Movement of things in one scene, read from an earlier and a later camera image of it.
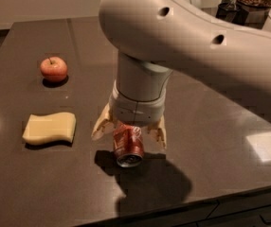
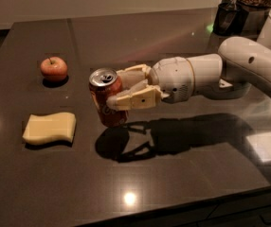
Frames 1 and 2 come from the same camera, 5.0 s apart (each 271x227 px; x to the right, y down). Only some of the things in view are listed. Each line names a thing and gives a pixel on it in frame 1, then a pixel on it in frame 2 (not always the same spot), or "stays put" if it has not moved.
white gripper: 137,110 → 171,77
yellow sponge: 42,129 stays put
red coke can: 128,146 → 103,83
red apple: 53,68 stays put
